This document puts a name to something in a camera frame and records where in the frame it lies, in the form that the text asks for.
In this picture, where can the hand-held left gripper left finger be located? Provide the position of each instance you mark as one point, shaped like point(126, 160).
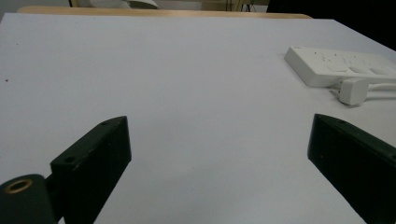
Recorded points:
point(93, 168)

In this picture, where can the white power strip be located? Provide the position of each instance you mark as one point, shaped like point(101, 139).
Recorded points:
point(336, 67)

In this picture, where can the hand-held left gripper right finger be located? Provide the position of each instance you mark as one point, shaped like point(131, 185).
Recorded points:
point(355, 161)

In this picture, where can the white plug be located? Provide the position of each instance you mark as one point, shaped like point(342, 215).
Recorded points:
point(353, 90)

